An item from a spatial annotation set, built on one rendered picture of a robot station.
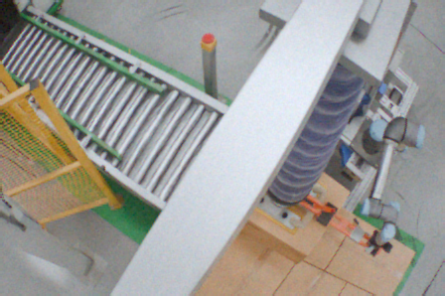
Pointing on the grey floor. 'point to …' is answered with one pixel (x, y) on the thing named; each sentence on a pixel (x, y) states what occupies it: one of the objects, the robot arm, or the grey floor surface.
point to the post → (210, 69)
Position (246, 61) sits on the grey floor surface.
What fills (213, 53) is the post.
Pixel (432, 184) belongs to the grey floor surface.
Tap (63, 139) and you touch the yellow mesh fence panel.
